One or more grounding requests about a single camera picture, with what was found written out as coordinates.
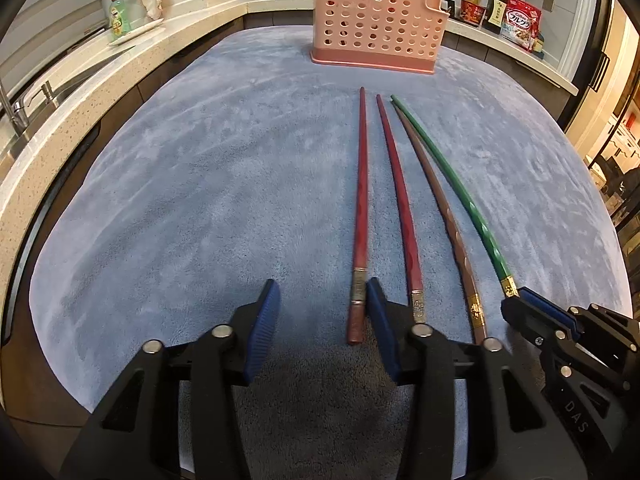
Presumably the chrome faucet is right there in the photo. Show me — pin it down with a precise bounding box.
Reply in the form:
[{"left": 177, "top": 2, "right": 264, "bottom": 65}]
[{"left": 0, "top": 84, "right": 29, "bottom": 137}]

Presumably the white plate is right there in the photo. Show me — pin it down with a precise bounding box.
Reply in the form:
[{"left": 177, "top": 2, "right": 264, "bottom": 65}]
[{"left": 106, "top": 17, "right": 165, "bottom": 47}]

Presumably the blue-grey plush mat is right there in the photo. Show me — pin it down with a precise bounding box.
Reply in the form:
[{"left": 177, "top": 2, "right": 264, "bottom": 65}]
[{"left": 29, "top": 25, "right": 630, "bottom": 478}]

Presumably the black metal rack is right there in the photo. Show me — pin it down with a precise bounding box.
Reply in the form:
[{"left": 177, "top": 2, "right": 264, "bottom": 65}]
[{"left": 564, "top": 0, "right": 640, "bottom": 261}]

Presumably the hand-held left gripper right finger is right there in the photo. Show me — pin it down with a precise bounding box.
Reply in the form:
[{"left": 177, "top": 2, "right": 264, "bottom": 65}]
[{"left": 366, "top": 277, "right": 591, "bottom": 480}]

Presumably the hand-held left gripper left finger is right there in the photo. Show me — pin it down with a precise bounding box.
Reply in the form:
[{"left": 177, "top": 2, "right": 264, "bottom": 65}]
[{"left": 60, "top": 279, "right": 282, "bottom": 480}]

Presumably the white window blind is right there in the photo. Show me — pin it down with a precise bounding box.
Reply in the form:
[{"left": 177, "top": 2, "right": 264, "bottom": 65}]
[{"left": 0, "top": 0, "right": 117, "bottom": 88}]

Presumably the green chopstick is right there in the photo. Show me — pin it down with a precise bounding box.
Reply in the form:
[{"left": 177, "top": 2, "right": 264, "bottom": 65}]
[{"left": 390, "top": 94, "right": 519, "bottom": 302}]

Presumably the pink perforated utensil holder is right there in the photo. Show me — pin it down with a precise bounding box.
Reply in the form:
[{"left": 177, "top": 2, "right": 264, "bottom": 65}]
[{"left": 310, "top": 0, "right": 450, "bottom": 76}]

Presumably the brown chopstick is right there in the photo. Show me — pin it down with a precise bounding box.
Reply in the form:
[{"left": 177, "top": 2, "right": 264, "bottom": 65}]
[{"left": 391, "top": 101, "right": 489, "bottom": 346}]

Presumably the stainless steel sink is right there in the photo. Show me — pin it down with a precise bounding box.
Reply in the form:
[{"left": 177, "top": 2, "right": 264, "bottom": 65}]
[{"left": 0, "top": 74, "right": 103, "bottom": 161}]

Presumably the maroon chopstick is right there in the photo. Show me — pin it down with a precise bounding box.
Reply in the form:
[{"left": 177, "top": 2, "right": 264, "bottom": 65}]
[
  {"left": 375, "top": 94, "right": 427, "bottom": 325},
  {"left": 346, "top": 86, "right": 370, "bottom": 346}
]

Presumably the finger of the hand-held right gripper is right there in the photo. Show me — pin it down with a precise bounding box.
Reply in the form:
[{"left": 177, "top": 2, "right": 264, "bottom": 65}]
[
  {"left": 501, "top": 299, "right": 631, "bottom": 392},
  {"left": 519, "top": 287, "right": 640, "bottom": 348}
]

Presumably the dark sauce bottle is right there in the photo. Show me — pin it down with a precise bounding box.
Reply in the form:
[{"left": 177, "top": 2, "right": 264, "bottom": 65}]
[{"left": 482, "top": 0, "right": 509, "bottom": 34}]

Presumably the red and white cereal bag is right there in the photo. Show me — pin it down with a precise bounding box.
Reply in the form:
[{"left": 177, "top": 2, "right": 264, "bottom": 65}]
[{"left": 499, "top": 0, "right": 543, "bottom": 52}]

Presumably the green dish soap bottle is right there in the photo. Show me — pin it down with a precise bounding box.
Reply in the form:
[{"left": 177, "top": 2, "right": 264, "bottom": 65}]
[{"left": 108, "top": 0, "right": 134, "bottom": 39}]

